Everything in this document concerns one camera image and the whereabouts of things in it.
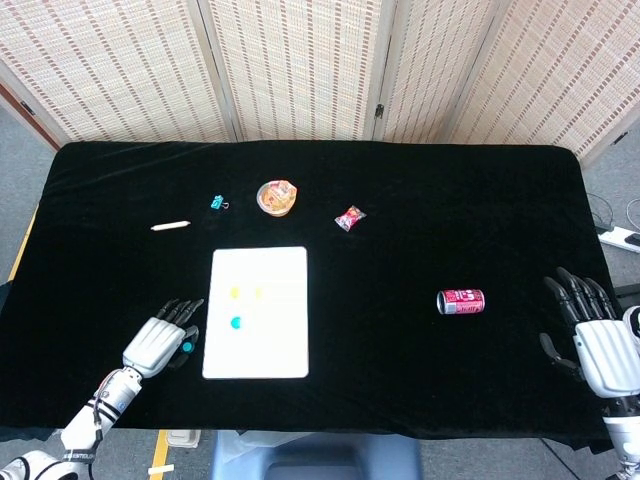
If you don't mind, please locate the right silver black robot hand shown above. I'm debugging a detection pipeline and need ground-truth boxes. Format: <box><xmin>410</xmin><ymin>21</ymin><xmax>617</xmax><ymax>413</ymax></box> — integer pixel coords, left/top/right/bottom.
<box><xmin>538</xmin><ymin>266</ymin><xmax>640</xmax><ymax>400</ymax></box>

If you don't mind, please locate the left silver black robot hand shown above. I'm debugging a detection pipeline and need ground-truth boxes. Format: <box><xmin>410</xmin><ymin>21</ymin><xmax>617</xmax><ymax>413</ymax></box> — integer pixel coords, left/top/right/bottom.
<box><xmin>121</xmin><ymin>298</ymin><xmax>206</xmax><ymax>380</ymax></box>

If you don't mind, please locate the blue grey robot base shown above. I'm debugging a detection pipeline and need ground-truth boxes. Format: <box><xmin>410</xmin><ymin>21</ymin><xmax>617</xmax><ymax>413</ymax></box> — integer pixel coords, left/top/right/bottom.
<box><xmin>209</xmin><ymin>429</ymin><xmax>424</xmax><ymax>480</ymax></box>

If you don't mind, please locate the white rectangular board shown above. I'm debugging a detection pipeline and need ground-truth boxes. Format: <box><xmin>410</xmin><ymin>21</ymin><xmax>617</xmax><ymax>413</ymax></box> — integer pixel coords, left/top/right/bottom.
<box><xmin>202</xmin><ymin>245</ymin><xmax>310</xmax><ymax>381</ymax></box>

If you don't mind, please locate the beige floor box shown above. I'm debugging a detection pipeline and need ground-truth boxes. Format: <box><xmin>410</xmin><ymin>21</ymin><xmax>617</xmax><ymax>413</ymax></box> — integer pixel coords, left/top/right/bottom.
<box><xmin>167</xmin><ymin>428</ymin><xmax>202</xmax><ymax>449</ymax></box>

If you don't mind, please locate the yellow floor tape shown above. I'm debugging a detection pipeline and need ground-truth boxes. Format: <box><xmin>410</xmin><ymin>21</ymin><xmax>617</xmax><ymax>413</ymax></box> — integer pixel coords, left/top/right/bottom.
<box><xmin>148</xmin><ymin>428</ymin><xmax>172</xmax><ymax>480</ymax></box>

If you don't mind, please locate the white power strip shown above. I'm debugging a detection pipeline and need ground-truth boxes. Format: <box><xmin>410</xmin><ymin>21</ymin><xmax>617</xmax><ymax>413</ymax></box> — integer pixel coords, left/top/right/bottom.
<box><xmin>598</xmin><ymin>225</ymin><xmax>640</xmax><ymax>250</ymax></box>

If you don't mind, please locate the red soda can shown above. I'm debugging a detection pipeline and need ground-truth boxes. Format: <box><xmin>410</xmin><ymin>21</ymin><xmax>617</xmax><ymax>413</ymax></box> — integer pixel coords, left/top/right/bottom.
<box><xmin>436</xmin><ymin>287</ymin><xmax>487</xmax><ymax>316</ymax></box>

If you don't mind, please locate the orange jelly cup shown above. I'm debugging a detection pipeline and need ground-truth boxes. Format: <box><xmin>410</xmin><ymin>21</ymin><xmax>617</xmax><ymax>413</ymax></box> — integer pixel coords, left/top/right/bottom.
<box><xmin>256</xmin><ymin>179</ymin><xmax>300</xmax><ymax>218</ymax></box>

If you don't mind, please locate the black velvet tablecloth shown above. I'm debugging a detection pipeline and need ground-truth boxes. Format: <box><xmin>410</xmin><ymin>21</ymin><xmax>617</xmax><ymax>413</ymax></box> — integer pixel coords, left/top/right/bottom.
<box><xmin>0</xmin><ymin>140</ymin><xmax>617</xmax><ymax>454</ymax></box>

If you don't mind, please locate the red snack packet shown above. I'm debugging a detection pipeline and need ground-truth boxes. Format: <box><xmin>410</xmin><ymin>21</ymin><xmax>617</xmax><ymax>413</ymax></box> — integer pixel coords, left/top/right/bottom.
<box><xmin>334</xmin><ymin>204</ymin><xmax>368</xmax><ymax>234</ymax></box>

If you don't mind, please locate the woven bamboo screen panel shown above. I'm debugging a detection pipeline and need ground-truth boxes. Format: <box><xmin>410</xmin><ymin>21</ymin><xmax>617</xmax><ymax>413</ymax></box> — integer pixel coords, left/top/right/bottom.
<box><xmin>199</xmin><ymin>0</ymin><xmax>399</xmax><ymax>144</ymax></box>
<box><xmin>374</xmin><ymin>0</ymin><xmax>516</xmax><ymax>146</ymax></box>
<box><xmin>0</xmin><ymin>0</ymin><xmax>239</xmax><ymax>151</ymax></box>
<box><xmin>449</xmin><ymin>0</ymin><xmax>640</xmax><ymax>166</ymax></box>

